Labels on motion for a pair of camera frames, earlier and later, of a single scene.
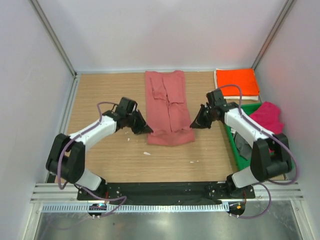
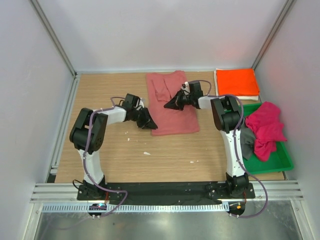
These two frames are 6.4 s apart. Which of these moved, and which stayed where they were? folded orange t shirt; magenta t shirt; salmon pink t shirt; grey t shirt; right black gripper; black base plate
Moved: salmon pink t shirt; right black gripper
Stayed: black base plate; magenta t shirt; grey t shirt; folded orange t shirt
